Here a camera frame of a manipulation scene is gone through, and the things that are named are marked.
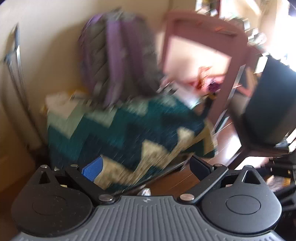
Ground teal cream zigzag quilt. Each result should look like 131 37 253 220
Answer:
45 92 217 192

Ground dark chair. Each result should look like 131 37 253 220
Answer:
227 56 295 169

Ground purple grey backpack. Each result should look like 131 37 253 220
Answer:
79 8 166 109

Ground pink wooden desk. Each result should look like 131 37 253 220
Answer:
160 9 261 128

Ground metal rods by wall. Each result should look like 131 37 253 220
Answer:
4 24 35 149

